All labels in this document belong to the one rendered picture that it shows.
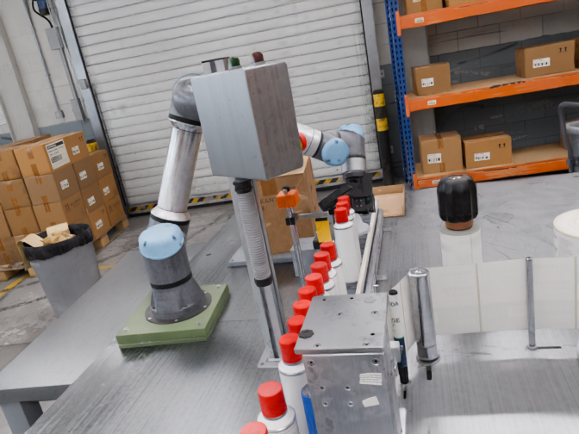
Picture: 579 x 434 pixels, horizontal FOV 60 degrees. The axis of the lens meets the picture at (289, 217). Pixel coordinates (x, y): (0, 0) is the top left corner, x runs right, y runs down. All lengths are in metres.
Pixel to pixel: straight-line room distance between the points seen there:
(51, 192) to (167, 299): 3.46
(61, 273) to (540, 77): 4.07
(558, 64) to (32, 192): 4.65
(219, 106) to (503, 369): 0.70
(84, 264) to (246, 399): 2.67
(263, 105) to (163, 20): 4.90
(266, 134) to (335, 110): 4.58
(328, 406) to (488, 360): 0.45
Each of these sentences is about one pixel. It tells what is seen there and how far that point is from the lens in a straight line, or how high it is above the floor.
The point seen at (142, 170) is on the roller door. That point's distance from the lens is 6.04.
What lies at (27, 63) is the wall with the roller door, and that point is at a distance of 6.61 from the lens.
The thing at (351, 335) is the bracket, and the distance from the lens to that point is 0.65.
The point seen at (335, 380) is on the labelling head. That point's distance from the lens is 0.65.
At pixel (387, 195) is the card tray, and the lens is 2.22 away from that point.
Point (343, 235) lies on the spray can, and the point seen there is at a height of 1.02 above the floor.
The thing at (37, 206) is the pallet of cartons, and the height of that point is 0.63.
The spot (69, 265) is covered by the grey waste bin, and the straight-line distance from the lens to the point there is 3.62.
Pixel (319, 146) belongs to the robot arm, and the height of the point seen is 1.24.
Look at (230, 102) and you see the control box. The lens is 0.89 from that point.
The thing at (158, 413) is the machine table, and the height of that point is 0.83.
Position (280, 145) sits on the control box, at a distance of 0.89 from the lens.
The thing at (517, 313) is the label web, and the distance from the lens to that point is 1.05.
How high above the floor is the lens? 1.48
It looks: 18 degrees down
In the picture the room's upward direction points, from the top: 11 degrees counter-clockwise
